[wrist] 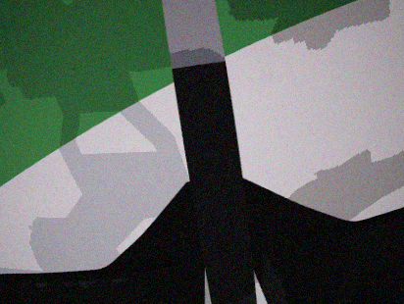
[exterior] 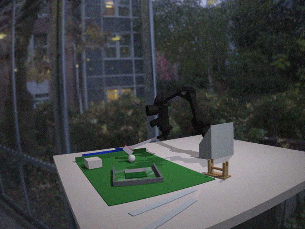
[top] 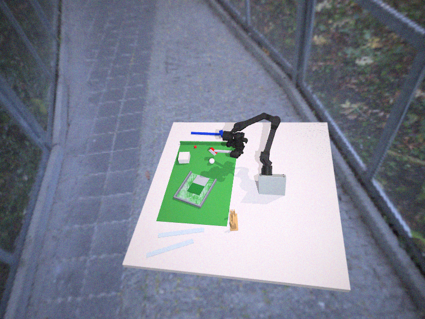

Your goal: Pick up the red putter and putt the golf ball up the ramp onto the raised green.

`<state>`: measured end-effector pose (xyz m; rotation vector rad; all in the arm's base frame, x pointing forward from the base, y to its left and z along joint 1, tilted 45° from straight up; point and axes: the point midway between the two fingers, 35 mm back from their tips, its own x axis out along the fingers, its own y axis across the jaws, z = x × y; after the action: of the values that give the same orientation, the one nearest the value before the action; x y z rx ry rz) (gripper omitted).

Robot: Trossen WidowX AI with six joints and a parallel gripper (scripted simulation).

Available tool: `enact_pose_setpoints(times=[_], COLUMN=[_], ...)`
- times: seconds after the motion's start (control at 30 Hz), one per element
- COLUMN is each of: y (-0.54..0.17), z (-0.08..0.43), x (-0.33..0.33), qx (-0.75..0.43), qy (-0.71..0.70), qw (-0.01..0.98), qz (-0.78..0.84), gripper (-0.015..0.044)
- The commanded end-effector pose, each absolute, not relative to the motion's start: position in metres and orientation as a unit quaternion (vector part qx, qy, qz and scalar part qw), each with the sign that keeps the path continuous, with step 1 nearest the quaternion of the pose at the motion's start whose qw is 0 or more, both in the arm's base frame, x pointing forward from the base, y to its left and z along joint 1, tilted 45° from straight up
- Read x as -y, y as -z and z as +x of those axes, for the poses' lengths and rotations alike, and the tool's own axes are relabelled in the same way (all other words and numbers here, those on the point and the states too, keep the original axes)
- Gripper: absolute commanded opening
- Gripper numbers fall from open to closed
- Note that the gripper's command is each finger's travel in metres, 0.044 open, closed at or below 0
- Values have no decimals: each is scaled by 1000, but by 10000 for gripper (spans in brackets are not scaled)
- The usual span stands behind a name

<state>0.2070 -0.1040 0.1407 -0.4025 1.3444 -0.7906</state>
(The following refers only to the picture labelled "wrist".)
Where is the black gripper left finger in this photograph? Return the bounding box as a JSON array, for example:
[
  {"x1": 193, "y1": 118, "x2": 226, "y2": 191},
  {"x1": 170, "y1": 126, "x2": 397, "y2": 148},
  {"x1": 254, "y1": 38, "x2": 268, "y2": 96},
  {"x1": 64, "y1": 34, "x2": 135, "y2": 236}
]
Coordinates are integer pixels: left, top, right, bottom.
[{"x1": 0, "y1": 182, "x2": 205, "y2": 304}]

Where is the green flat mat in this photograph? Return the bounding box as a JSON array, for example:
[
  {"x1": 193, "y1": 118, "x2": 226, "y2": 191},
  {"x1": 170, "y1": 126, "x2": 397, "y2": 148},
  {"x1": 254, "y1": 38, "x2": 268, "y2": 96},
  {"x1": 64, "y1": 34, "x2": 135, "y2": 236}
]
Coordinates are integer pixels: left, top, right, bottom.
[{"x1": 0, "y1": 0, "x2": 357, "y2": 187}]

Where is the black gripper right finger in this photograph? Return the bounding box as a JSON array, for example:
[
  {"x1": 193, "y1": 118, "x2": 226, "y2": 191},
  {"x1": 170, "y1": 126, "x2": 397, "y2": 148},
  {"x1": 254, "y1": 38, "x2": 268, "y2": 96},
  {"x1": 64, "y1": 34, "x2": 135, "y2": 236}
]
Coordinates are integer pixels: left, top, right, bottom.
[{"x1": 244, "y1": 179, "x2": 404, "y2": 304}]

